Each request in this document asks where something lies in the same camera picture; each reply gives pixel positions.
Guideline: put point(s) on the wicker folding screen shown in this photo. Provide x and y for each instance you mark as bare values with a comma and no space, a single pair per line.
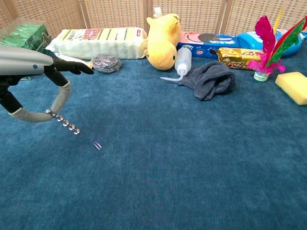
115,13

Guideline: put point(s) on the steel wool scrubber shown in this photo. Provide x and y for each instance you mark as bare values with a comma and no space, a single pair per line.
106,62

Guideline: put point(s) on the colourful feather shuttlecock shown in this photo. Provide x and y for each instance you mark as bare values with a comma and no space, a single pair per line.
265,33

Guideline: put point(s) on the yellow sponge multipack bag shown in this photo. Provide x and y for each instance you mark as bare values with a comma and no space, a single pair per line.
100,43

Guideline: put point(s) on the gold snack packet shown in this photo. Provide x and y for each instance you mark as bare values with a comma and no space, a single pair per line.
237,58

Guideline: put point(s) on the metal paper clip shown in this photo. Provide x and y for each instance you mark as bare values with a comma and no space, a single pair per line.
97,145

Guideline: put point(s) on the yellow sponge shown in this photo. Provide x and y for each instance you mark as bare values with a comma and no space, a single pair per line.
293,85

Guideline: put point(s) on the clear plastic wash bottle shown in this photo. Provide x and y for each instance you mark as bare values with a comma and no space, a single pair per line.
183,58

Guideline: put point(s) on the white tool with orange tag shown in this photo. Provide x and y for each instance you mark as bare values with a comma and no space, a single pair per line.
62,56

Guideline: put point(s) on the yellow plush toy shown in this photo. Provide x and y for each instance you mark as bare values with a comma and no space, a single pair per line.
161,45

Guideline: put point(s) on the blue detergent bottle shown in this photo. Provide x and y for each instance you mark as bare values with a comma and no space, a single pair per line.
248,40

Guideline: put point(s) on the blue table cloth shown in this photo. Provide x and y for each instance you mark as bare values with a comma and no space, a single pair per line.
156,155

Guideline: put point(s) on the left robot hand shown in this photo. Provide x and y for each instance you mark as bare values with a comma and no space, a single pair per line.
21,63

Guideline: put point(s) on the clear box of green packets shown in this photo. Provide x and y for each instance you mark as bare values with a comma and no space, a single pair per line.
21,36

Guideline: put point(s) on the dark grey cloth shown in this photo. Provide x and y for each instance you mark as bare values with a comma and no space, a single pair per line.
208,79

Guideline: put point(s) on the blue pink cookie box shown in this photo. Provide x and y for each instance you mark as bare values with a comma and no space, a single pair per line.
204,44

